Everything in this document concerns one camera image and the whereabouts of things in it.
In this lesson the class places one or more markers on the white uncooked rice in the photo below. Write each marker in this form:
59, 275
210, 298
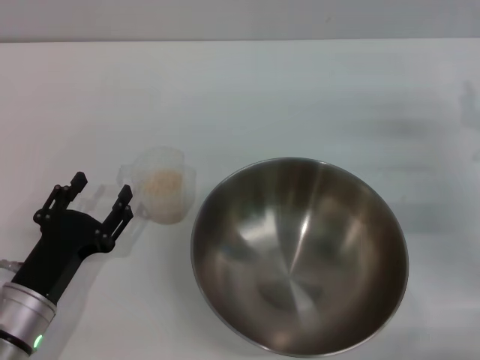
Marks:
163, 185

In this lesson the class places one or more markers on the clear plastic measuring cup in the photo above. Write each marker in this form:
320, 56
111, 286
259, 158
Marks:
187, 187

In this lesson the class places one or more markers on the stainless steel mixing bowl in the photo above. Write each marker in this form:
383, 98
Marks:
300, 262

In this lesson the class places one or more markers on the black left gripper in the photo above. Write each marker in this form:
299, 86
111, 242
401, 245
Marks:
60, 240

